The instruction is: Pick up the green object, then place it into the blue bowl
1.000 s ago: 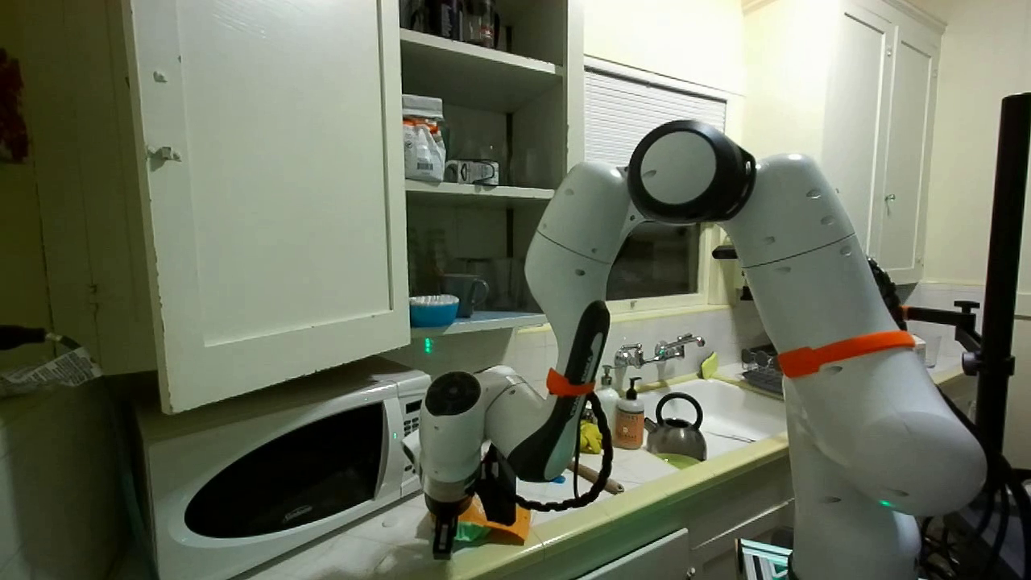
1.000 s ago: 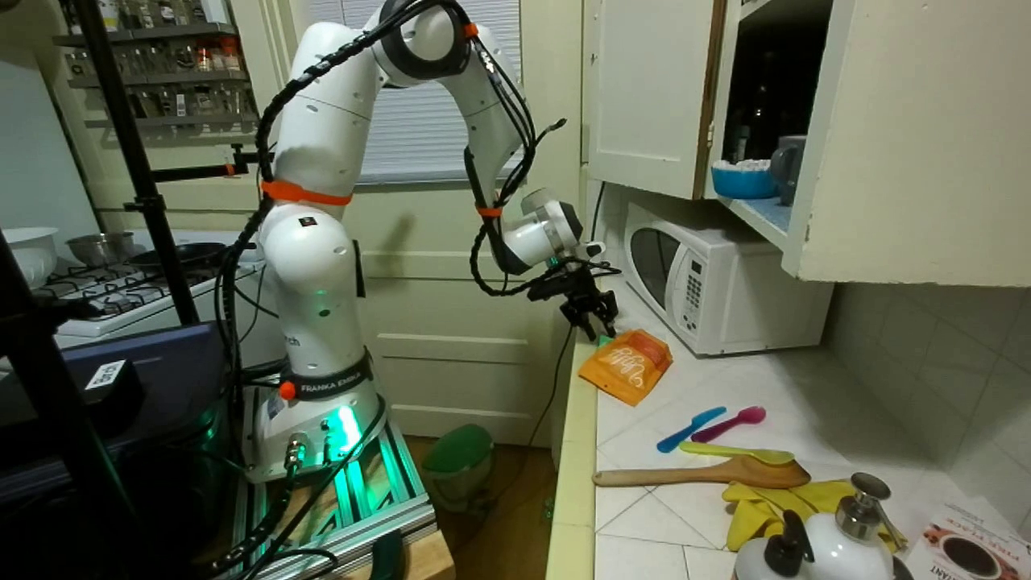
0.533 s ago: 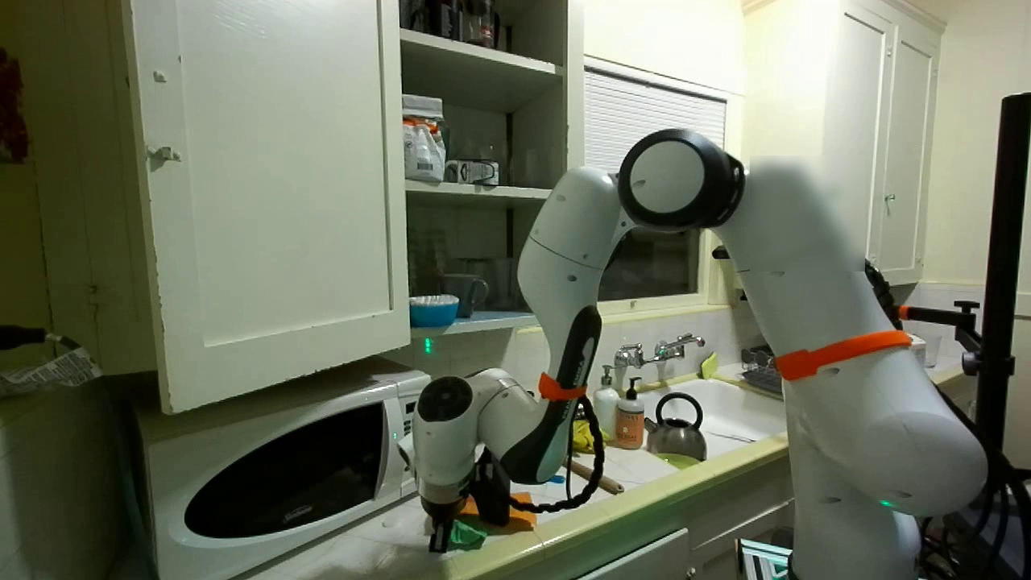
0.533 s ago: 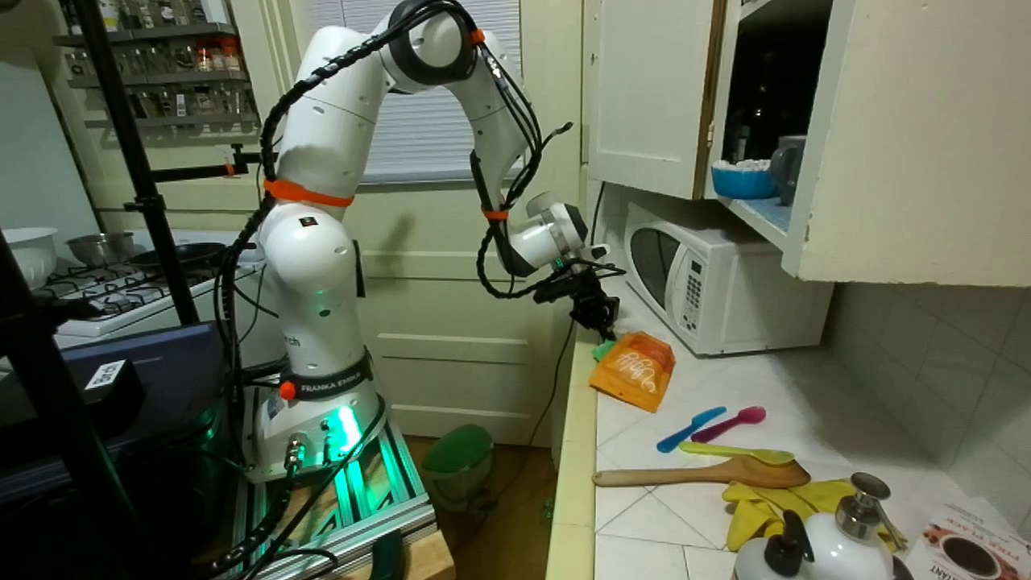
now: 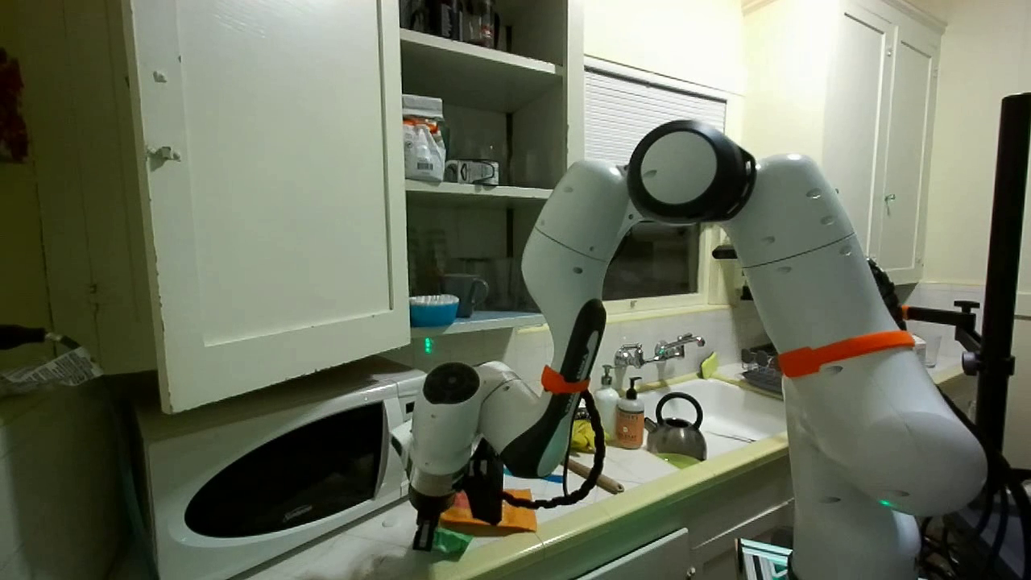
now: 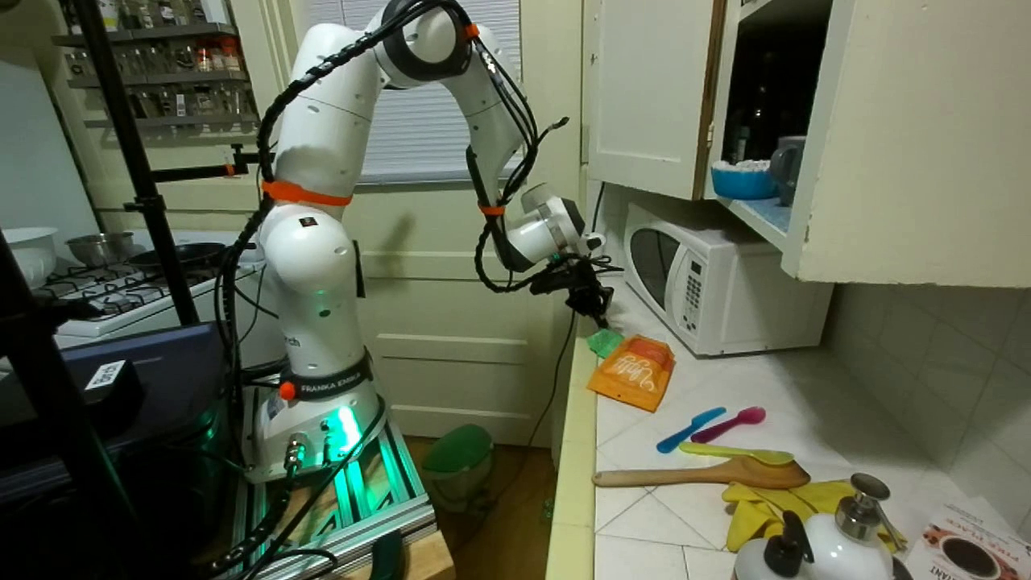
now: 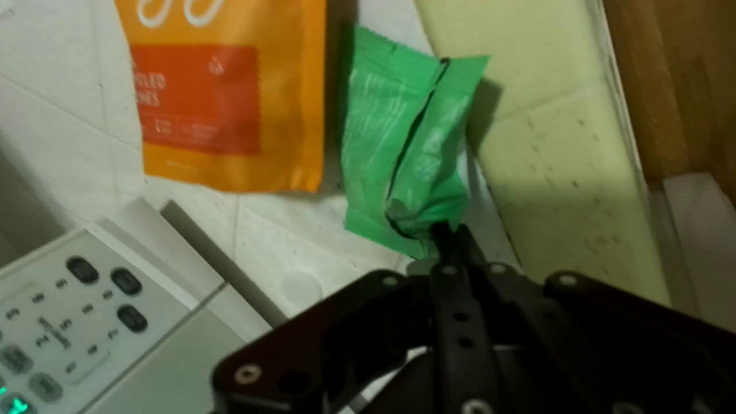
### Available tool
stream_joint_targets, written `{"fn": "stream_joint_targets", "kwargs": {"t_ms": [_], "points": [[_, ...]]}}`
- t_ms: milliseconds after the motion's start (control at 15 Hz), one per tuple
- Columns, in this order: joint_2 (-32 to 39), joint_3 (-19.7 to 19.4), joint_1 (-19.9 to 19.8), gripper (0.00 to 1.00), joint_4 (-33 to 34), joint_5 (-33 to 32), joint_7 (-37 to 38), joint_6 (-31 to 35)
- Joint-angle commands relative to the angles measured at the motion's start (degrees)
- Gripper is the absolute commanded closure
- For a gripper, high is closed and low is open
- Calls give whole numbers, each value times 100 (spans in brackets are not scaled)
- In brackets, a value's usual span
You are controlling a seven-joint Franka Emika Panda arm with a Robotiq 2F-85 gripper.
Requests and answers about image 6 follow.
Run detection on green floor bucket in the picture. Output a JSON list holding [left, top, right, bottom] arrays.
[[415, 422, 500, 514]]

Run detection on paper with coffee print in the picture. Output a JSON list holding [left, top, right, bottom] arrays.
[[914, 499, 1031, 580]]

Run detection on long black power cable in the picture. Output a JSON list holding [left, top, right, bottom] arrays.
[[524, 310, 583, 448]]

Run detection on white window blind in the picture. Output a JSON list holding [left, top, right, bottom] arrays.
[[300, 0, 529, 189]]

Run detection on wide cream cabinet door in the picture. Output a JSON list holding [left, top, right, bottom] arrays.
[[782, 0, 1031, 291]]

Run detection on white kettle black handle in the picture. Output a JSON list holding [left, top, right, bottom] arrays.
[[733, 471, 914, 580]]

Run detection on white microwave oven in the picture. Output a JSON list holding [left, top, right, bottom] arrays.
[[623, 198, 837, 361]]

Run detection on blue plastic spoon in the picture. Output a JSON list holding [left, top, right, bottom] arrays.
[[655, 403, 733, 458]]

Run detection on white pot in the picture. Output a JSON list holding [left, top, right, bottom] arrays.
[[0, 222, 60, 292]]

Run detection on pink plastic spoon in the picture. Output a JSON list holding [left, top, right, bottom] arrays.
[[690, 403, 770, 448]]

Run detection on black tripod pole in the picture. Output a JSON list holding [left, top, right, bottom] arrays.
[[64, 0, 260, 331]]

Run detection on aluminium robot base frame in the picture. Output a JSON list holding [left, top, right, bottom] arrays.
[[212, 417, 445, 580]]

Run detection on black slanted stand leg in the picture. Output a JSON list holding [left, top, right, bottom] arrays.
[[0, 228, 131, 580]]

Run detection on orange Ugly snack pouch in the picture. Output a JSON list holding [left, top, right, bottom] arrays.
[[586, 331, 676, 417]]

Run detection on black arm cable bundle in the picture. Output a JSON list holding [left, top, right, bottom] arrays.
[[218, 0, 573, 300]]

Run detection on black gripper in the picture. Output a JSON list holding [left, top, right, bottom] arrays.
[[533, 255, 619, 331]]

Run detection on clear glass cup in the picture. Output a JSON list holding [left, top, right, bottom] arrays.
[[766, 132, 809, 206]]

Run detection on wooden spoon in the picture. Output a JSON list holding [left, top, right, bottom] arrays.
[[594, 453, 815, 494]]

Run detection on black box white label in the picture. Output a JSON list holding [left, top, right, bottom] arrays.
[[78, 358, 148, 437]]

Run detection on green object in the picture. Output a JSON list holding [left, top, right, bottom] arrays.
[[586, 324, 627, 365]]

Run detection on gas stove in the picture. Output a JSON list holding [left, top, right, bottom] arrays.
[[30, 237, 254, 350]]

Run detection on spice rack shelf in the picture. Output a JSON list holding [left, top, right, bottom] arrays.
[[53, 0, 260, 149]]

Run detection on yellow rubber gloves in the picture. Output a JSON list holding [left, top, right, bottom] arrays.
[[719, 478, 911, 557]]

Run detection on yellow-green plastic spatula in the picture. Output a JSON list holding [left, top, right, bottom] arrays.
[[676, 437, 798, 468]]

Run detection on blue bowl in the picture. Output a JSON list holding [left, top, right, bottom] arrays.
[[708, 157, 781, 204]]

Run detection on blue laptop case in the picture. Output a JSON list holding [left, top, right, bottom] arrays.
[[0, 320, 237, 508]]

